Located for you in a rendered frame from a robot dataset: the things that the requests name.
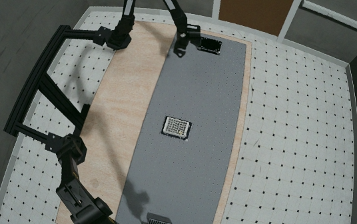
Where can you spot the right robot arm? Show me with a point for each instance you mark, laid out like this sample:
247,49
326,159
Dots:
71,190

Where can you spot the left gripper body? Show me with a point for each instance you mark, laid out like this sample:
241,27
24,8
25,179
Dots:
177,45

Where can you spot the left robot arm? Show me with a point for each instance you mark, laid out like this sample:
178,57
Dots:
192,32

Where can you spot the white grid rack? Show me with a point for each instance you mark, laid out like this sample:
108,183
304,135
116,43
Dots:
173,126

